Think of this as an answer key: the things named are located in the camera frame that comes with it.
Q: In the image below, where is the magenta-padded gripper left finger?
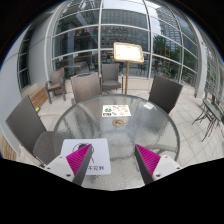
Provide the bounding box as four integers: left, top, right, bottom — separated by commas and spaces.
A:
44, 143, 94, 187

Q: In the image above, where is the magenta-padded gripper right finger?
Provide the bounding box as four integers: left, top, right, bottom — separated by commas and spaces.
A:
134, 143, 183, 186

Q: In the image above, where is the wooden slatted bench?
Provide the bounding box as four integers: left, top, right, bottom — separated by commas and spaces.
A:
0, 135, 18, 162
29, 86, 50, 112

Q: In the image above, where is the grey wicker armchair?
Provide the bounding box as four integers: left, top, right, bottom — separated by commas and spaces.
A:
44, 67, 67, 104
100, 63, 124, 95

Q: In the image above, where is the gold menu stand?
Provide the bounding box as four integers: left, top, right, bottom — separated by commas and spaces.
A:
112, 42, 145, 96

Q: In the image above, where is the colourful printed sheet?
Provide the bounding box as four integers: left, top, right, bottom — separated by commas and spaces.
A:
101, 104, 132, 118

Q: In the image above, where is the green metal side table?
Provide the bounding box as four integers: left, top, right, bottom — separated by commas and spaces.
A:
191, 95, 224, 143

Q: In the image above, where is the tan tape roll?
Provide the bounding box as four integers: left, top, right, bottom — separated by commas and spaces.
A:
112, 118, 126, 128

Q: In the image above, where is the white printed mouse pad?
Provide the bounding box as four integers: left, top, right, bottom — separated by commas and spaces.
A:
59, 138, 112, 176

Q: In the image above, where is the grey wicker chair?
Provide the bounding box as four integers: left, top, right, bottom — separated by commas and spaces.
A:
148, 74, 184, 115
70, 72, 102, 105
5, 95, 65, 165

